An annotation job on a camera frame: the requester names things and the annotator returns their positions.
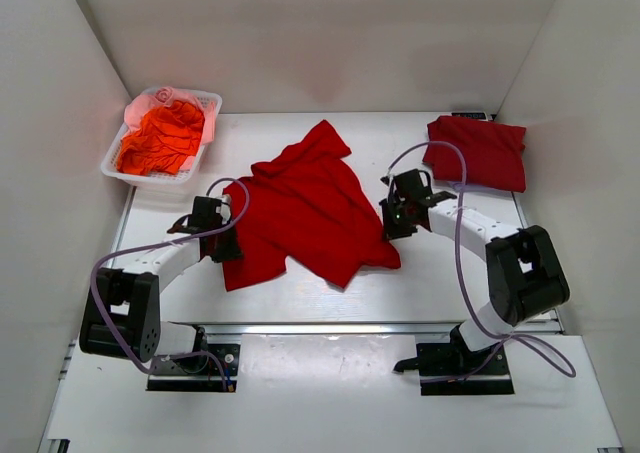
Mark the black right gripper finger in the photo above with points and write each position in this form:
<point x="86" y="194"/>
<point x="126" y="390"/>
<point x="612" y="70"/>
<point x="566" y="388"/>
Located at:
<point x="407" y="229"/>
<point x="392" y="230"/>

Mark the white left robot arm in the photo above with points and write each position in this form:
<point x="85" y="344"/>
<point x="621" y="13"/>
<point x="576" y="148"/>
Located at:
<point x="122" y="315"/>

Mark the bright red t shirt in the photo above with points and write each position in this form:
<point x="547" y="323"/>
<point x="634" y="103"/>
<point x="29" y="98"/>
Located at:
<point x="306" y="204"/>

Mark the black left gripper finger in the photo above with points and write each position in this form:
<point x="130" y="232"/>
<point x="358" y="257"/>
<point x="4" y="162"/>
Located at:
<point x="219" y="247"/>
<point x="231" y="249"/>

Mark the pink t shirt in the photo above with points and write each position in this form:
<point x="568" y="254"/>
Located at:
<point x="170" y="108"/>

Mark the folded dark red t shirt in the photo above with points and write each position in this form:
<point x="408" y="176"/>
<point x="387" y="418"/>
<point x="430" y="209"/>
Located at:
<point x="492" y="152"/>

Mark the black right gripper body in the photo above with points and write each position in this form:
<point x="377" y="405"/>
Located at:
<point x="393" y="221"/>

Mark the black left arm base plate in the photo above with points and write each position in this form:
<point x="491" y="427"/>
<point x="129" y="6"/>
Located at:
<point x="201" y="374"/>

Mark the white plastic laundry basket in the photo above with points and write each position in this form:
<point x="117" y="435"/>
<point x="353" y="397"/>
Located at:
<point x="164" y="135"/>

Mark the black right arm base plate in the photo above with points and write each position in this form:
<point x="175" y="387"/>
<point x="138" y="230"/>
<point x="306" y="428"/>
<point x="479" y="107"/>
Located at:
<point x="443" y="370"/>

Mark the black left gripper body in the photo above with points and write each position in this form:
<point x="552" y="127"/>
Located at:
<point x="226" y="246"/>

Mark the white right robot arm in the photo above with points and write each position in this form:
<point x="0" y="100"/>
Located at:
<point x="524" y="274"/>

